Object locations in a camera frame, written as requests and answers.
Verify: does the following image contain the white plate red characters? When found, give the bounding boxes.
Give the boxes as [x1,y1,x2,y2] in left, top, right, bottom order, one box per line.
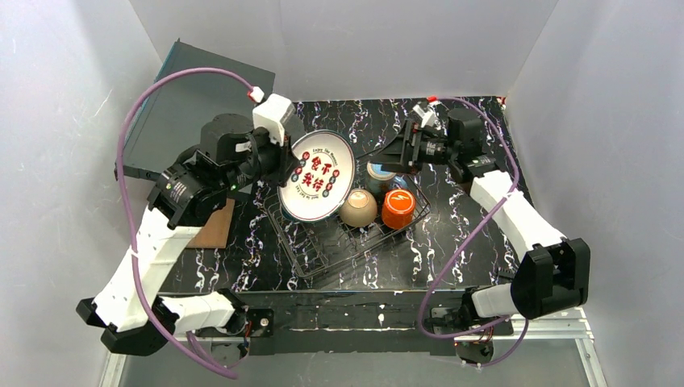
[277,130,356,223]

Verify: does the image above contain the blue butterfly mug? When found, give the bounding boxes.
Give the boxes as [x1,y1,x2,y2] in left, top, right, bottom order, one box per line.
[365,162,396,197]

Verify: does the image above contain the orange mug black handle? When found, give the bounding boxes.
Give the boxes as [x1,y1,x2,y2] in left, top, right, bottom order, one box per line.
[381,189,416,230]

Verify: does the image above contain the white floral bowl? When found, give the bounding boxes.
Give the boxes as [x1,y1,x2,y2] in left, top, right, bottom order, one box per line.
[338,189,377,227]

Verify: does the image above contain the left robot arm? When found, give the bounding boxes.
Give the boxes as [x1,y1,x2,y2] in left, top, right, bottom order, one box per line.
[76,114,306,356]

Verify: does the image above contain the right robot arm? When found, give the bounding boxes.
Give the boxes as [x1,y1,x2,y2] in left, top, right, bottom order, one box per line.
[371,104,590,338]

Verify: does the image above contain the wooden board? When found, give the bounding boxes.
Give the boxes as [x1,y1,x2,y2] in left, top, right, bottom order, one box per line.
[186,199,235,248]

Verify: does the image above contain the dark grey metal box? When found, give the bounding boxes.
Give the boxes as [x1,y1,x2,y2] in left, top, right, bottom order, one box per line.
[123,41,276,181]

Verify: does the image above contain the black bit holder strip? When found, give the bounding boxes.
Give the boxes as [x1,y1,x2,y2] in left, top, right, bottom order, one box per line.
[496,268,518,282]

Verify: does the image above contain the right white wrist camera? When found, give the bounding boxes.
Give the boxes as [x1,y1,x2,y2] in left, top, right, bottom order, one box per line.
[412,102,437,128]

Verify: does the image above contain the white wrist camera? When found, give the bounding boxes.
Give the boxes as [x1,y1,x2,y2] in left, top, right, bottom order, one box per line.
[252,94,296,146]
[412,102,437,128]

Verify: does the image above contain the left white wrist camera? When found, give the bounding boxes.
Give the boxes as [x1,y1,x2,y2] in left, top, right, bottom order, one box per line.
[252,94,296,146]

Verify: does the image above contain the wire dish rack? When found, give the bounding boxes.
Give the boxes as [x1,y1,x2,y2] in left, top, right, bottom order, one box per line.
[264,175,431,278]

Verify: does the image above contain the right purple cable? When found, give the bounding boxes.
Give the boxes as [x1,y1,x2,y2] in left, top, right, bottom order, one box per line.
[416,96,530,369]

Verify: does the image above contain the purple cable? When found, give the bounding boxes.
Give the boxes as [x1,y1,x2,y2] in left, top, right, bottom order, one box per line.
[115,67,265,381]
[416,96,530,369]

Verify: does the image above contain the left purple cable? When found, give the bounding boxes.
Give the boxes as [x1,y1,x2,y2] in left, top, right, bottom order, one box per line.
[115,67,265,381]

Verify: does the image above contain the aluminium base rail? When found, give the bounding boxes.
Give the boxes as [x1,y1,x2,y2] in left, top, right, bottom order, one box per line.
[98,302,609,387]

